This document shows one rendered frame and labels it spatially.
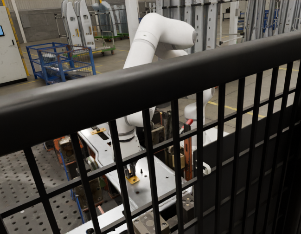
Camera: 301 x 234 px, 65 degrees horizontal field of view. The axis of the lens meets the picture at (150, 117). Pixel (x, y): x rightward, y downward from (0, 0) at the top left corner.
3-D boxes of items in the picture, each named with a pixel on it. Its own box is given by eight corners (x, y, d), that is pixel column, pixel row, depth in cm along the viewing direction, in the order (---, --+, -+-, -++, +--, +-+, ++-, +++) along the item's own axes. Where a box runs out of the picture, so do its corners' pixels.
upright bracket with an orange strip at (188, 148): (186, 223, 107) (182, 122, 86) (188, 221, 107) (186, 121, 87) (191, 227, 104) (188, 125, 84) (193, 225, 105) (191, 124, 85)
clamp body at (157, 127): (147, 187, 130) (140, 126, 115) (164, 179, 136) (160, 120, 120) (157, 197, 123) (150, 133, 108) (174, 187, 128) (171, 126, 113)
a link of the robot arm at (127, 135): (129, 120, 89) (130, 127, 90) (107, 127, 85) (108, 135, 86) (140, 127, 82) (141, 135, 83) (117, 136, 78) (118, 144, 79)
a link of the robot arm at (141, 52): (176, 54, 87) (152, 132, 78) (138, 54, 94) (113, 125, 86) (168, 38, 79) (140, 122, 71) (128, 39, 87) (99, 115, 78)
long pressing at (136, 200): (49, 105, 182) (48, 103, 181) (78, 97, 192) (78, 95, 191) (142, 223, 73) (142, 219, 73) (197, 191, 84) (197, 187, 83)
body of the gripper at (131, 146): (131, 125, 89) (134, 151, 94) (106, 134, 85) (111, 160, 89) (141, 132, 84) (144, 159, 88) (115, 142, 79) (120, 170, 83)
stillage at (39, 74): (35, 78, 715) (25, 46, 676) (61, 73, 758) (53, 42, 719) (47, 86, 626) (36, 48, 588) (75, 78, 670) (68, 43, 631)
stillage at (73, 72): (47, 87, 607) (37, 49, 568) (76, 80, 653) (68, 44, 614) (67, 97, 522) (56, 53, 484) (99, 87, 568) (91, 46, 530)
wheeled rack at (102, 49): (73, 63, 899) (61, 12, 827) (63, 60, 973) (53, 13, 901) (116, 54, 1000) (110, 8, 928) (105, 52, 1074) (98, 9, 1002)
